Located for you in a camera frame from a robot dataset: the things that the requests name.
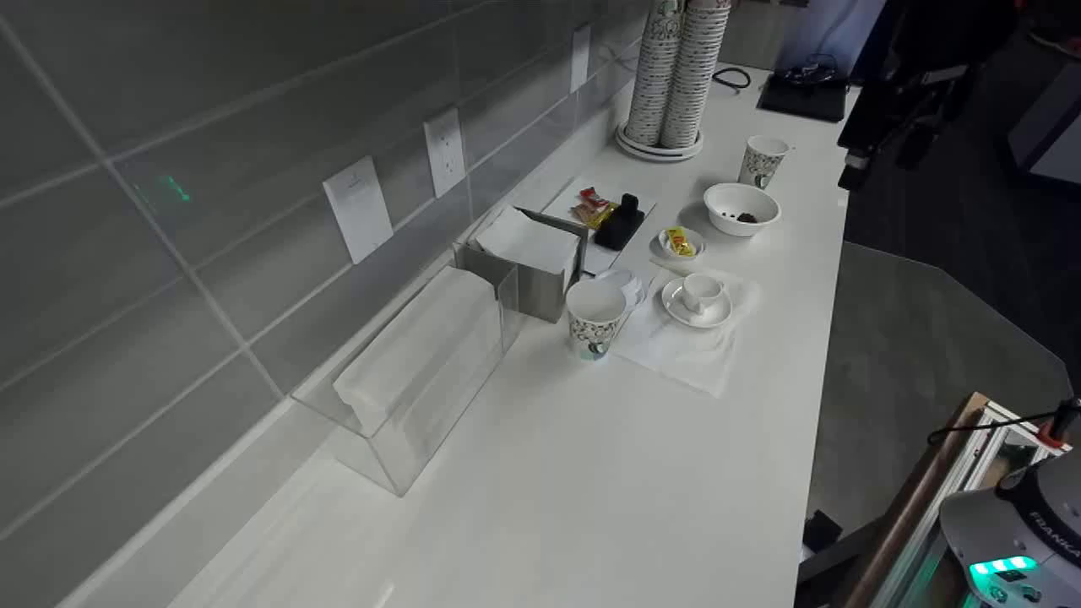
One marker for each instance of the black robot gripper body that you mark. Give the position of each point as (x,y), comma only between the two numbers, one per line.
(941,52)

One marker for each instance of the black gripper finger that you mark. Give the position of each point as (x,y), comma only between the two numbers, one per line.
(917,139)
(855,162)

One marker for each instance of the white plastic bowl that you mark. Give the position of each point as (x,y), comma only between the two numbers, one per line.
(739,201)

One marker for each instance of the dark bowl contents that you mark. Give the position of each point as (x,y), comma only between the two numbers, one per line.
(745,215)

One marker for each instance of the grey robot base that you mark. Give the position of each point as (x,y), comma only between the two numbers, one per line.
(1014,542)

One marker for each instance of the patterned paper cup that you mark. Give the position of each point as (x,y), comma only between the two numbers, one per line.
(594,323)
(765,162)

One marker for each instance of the tall paper cup stack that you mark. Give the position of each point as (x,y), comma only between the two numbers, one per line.
(698,68)

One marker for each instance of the white espresso cup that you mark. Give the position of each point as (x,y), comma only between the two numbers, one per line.
(700,292)

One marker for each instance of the black flat box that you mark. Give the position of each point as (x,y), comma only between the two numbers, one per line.
(801,95)

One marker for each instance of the grey cabinet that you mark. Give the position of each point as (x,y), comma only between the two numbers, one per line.
(1051,121)

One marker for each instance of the small dish with yellow food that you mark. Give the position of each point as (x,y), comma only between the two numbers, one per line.
(680,243)

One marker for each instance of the white round tray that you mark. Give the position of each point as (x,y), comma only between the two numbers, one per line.
(647,150)

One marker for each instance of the black plastic gadget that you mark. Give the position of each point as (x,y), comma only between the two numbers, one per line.
(619,225)

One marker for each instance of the small white packet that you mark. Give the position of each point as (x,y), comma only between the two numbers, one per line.
(631,288)

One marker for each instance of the white rectangular tray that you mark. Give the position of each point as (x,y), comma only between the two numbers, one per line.
(568,198)

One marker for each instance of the grey napkin dispenser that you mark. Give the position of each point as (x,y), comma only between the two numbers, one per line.
(519,263)

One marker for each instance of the white paper towel stack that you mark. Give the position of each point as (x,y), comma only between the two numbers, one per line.
(416,347)

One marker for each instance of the clear acrylic towel holder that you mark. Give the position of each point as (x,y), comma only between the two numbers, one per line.
(394,439)

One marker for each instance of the wooden frame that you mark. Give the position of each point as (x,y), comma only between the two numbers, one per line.
(917,495)

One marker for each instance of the white wall outlet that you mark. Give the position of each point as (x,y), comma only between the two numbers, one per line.
(442,153)
(359,206)

